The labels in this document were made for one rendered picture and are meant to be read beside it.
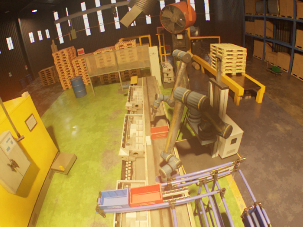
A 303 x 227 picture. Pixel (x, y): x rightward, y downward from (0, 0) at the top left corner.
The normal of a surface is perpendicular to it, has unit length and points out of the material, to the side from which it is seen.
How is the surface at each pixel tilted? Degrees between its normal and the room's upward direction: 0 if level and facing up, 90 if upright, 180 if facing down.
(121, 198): 6
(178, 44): 90
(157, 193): 6
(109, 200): 6
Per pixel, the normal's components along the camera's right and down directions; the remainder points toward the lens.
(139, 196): -0.22, -0.82
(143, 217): 0.04, -0.85
